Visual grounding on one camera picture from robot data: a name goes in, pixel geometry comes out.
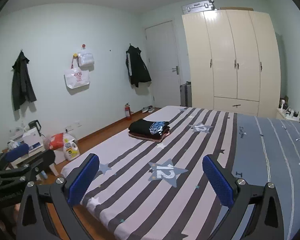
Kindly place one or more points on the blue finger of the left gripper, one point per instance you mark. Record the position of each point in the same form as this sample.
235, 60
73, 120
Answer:
16, 153
38, 163

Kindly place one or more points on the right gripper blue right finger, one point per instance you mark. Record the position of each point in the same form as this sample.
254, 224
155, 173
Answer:
265, 221

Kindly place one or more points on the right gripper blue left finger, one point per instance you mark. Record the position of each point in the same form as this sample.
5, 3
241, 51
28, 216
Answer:
34, 219

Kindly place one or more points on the black t-shirt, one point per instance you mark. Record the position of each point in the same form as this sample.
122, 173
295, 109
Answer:
142, 126

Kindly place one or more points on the person's left hand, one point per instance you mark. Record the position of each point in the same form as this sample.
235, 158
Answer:
16, 212

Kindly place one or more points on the white box blue label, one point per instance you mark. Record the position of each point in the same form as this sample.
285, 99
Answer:
32, 139

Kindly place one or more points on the low white side table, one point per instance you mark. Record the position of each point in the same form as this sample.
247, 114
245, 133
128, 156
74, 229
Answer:
20, 161

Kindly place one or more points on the red white plastic bag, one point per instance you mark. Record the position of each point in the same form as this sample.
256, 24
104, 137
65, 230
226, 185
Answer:
56, 141

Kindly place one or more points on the white detergent bottle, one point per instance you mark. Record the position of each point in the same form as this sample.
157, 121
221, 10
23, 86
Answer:
70, 149

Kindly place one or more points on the black electric kettle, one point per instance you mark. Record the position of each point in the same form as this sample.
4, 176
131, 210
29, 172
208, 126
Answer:
35, 124

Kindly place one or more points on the white tote bag red print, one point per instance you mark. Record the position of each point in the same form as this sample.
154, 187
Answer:
75, 77

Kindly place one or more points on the folded pink garment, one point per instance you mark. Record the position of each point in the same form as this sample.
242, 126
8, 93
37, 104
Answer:
153, 138

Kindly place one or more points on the folded maroon garment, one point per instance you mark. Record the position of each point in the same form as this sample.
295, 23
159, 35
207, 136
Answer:
158, 134

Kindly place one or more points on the striped bed sheet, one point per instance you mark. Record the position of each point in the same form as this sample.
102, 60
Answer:
158, 190

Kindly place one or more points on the red fire extinguisher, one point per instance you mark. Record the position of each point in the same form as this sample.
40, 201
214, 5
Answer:
128, 111

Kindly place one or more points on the white plastic bag on hook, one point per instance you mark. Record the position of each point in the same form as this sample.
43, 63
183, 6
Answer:
85, 58

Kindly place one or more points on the white nightstand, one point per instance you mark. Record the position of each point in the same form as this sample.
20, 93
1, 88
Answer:
282, 114

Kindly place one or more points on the pair of grey shoes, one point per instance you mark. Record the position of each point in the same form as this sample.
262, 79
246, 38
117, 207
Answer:
148, 109

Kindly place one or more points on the small white desk fan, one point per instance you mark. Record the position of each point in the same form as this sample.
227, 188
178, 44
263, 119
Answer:
283, 104

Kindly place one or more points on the silver suitcase on floor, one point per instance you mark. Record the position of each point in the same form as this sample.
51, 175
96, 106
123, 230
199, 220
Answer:
185, 94

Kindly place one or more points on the white room door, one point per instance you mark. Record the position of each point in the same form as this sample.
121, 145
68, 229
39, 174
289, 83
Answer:
163, 64

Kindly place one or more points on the cream wardrobe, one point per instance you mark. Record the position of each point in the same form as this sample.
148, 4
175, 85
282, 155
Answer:
234, 61

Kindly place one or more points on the cardboard box on wardrobe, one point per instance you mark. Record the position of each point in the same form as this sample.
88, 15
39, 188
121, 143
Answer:
237, 8

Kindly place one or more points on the silver suitcase on wardrobe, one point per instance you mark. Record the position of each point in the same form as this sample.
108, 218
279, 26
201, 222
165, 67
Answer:
207, 5

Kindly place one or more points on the dark coat hanging on wall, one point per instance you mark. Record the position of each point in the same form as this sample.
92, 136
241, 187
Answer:
22, 89

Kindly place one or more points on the black jacket hanging on wall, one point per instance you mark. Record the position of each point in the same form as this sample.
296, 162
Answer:
137, 70

